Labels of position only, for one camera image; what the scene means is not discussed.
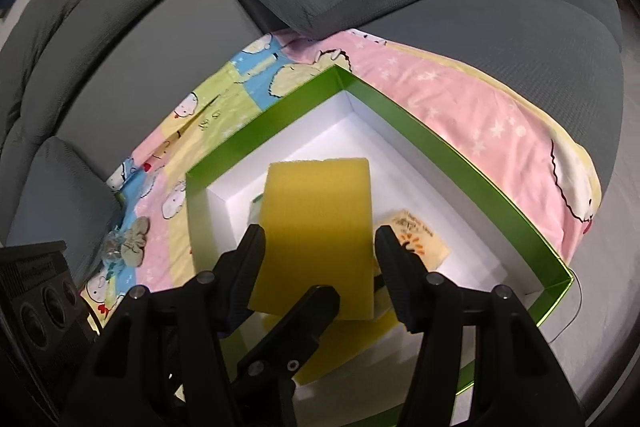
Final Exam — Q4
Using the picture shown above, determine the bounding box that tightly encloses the teal fuzzy cloth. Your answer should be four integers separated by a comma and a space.
117, 216, 151, 268

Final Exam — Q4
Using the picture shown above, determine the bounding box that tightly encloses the yellow sponge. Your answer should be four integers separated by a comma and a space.
262, 292, 401, 385
247, 157, 376, 323

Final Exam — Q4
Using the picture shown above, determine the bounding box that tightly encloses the green cardboard box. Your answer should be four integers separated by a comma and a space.
185, 66, 573, 427

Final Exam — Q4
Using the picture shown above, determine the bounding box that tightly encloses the grey sofa cushion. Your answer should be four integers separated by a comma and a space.
5, 136, 125, 273

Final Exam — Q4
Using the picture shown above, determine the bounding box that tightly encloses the cartoon printed blanket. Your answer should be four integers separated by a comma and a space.
75, 28, 603, 333

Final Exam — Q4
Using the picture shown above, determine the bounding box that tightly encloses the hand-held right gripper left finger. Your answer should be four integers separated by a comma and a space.
62, 223, 267, 427

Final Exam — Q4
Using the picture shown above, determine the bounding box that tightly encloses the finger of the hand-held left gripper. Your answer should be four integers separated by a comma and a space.
234, 285, 342, 427

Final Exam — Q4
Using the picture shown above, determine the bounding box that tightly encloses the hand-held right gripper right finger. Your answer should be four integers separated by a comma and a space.
374, 225, 586, 427

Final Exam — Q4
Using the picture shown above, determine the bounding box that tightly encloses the small clear plastic bag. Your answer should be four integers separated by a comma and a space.
97, 229, 126, 265

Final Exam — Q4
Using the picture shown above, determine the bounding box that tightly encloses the tissue pack with tree print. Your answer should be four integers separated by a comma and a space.
372, 207, 451, 273

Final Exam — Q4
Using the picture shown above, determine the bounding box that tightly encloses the grey sofa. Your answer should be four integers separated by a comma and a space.
0, 0, 640, 427

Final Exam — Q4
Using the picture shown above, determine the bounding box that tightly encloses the thin black wire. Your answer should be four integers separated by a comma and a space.
547, 274, 584, 343

